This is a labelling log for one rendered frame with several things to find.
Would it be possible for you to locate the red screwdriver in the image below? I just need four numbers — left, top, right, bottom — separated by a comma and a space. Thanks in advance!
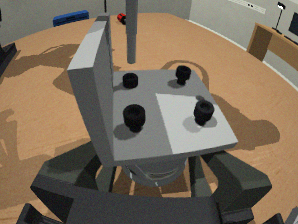
117, 13, 126, 25

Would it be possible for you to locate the blue electric screwdriver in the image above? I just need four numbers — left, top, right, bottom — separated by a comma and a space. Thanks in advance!
126, 0, 138, 64

